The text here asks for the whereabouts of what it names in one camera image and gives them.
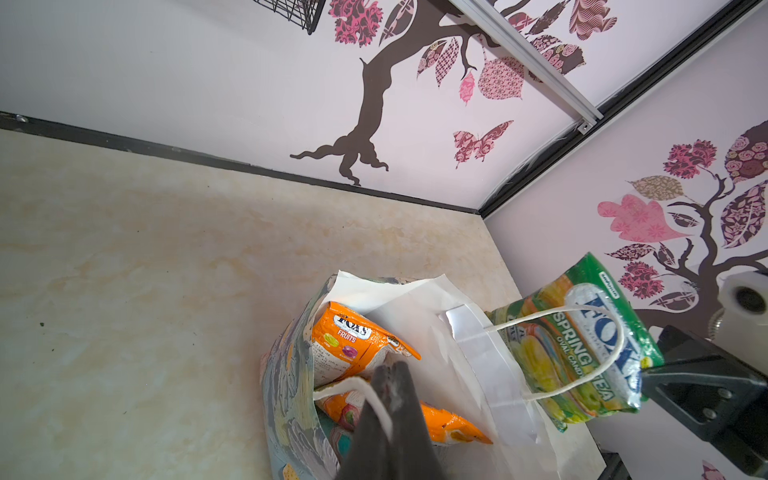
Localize teal snack bag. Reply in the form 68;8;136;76
318;412;353;462

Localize orange white snack bag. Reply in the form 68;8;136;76
313;377;492;445
311;302;421;387

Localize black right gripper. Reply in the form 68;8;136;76
641;326;767;479

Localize aluminium rail back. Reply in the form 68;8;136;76
450;0;604;134

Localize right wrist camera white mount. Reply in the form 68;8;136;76
709;271;767;373

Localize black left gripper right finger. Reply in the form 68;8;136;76
387;361;446;480

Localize floral paper bag white handles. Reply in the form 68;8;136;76
261;271;604;479

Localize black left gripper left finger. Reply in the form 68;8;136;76
336;366;391;480

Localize black wire basket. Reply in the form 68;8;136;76
254;0;326;35

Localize green snack bag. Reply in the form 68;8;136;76
487;253;664;431

